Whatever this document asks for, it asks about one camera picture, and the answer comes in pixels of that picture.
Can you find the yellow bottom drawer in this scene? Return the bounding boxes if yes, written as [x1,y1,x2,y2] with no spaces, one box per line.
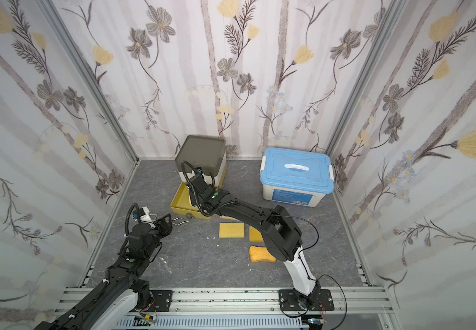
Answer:
[170,182,210,220]

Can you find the yellow green-backed scrub sponge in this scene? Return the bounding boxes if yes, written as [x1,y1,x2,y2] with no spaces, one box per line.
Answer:
[219,223,245,239]

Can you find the olive three-drawer cabinet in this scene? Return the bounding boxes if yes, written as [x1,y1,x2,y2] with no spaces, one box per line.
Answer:
[175,135,227,186]

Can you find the orange bone-shaped sponge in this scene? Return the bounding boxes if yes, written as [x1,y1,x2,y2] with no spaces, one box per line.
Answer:
[249,246,276,263]

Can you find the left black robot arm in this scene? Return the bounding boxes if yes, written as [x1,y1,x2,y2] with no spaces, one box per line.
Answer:
[36,203,173,329]

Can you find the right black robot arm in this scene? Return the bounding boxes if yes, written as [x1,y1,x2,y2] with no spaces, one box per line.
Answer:
[180,161,343,310]

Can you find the blue lidded storage box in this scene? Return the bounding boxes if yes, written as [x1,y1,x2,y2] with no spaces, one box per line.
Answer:
[260,147,334,207]

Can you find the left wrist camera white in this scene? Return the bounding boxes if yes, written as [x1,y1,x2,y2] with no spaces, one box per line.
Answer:
[137,206,157,223]

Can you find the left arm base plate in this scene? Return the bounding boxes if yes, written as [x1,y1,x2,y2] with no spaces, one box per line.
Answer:
[136,290,173,313]

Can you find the white slotted cable duct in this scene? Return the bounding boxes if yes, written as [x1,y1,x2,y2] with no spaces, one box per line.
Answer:
[113,315,309,329]

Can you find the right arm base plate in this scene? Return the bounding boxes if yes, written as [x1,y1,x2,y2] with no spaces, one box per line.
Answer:
[278,289,335,312]

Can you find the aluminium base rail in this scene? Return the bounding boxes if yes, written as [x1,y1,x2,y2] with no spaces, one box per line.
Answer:
[56,287,395,330]

